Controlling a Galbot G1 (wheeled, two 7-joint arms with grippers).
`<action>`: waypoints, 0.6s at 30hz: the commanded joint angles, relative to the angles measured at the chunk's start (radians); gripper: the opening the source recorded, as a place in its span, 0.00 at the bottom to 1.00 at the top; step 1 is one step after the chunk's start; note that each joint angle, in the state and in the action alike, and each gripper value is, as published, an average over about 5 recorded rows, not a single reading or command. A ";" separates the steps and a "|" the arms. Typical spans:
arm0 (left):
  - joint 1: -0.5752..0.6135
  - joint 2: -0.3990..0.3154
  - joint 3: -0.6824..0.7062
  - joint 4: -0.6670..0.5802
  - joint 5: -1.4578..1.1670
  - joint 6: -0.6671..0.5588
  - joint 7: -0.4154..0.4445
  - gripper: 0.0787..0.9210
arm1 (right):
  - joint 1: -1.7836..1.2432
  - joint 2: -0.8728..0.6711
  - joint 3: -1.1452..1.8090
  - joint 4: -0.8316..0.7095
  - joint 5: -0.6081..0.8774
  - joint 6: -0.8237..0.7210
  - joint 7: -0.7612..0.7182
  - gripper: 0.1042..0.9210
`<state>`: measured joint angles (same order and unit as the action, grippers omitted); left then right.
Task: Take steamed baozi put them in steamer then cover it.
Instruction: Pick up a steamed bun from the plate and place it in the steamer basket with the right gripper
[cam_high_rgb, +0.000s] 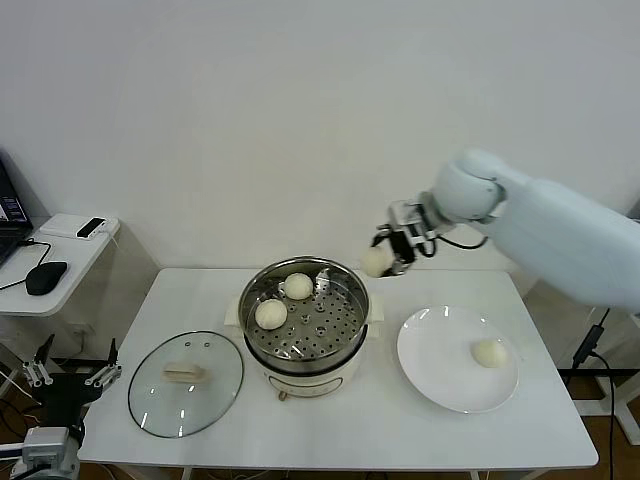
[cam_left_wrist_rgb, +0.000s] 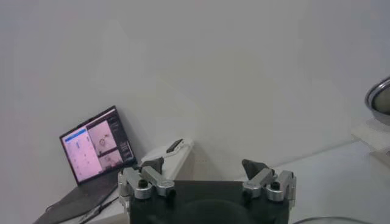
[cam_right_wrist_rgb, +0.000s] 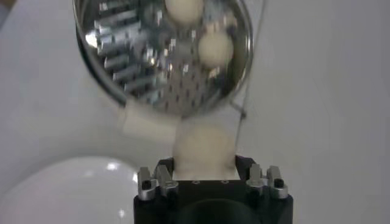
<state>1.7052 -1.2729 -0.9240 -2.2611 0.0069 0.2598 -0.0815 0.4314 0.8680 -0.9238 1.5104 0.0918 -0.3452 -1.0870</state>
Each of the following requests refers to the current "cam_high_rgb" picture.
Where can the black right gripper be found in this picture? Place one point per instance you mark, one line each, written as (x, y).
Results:
(415, 237)

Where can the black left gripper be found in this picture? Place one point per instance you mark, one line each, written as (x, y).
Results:
(70, 392)

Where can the white steamed baozi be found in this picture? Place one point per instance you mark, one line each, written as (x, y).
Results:
(271, 315)
(490, 353)
(376, 262)
(298, 286)

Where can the round glass pot lid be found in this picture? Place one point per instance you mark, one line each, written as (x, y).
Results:
(165, 410)

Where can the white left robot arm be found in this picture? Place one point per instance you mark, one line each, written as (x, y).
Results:
(50, 470)

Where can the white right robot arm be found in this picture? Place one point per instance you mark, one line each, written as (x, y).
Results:
(550, 240)

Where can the perforated steel steamer basket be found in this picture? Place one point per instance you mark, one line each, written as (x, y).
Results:
(325, 335)

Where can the white side desk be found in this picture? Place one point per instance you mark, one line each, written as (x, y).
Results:
(75, 285)

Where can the black computer mouse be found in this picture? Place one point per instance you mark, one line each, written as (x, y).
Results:
(46, 276)

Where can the round white plate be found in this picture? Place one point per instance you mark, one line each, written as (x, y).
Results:
(435, 350)

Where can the flat white box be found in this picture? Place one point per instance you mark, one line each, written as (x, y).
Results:
(57, 227)

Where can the black and white phone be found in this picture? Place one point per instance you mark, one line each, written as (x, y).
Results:
(91, 226)

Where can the open black laptop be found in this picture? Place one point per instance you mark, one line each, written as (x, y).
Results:
(7, 215)

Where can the small white side table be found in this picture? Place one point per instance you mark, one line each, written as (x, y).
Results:
(619, 395)

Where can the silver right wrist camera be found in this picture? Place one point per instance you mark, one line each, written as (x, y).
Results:
(402, 212)

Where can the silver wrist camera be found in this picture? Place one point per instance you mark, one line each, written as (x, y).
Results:
(46, 445)
(402, 212)

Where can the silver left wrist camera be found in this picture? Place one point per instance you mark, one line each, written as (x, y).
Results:
(46, 445)

